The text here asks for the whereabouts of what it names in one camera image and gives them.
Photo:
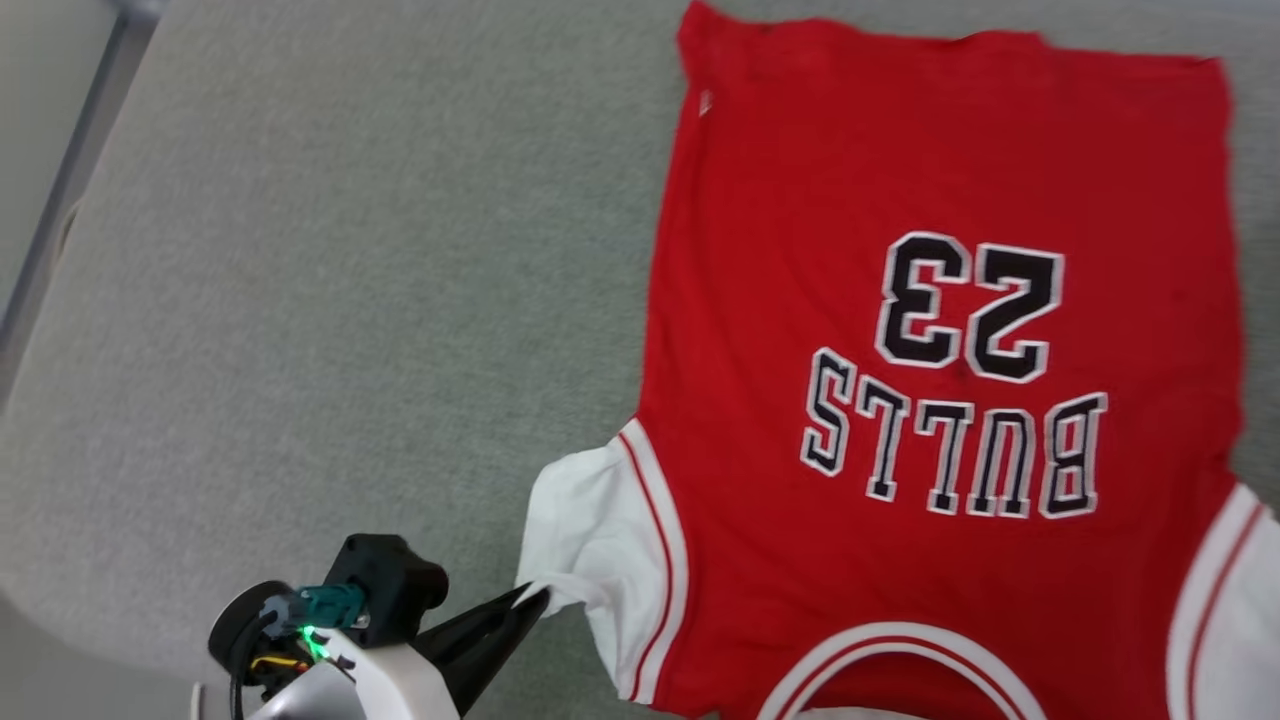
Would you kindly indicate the red basketball jersey white sleeves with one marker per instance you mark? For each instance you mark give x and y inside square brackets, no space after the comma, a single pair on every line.
[820,200]

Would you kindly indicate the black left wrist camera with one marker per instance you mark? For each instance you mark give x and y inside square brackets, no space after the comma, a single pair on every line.
[395,580]

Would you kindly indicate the grey fabric sofa cushion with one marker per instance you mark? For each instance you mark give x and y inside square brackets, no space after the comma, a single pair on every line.
[350,300]

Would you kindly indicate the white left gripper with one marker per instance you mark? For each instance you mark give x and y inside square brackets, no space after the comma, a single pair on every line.
[395,685]

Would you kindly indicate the grey metal frame pipe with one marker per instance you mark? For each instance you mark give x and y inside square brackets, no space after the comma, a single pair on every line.
[70,170]

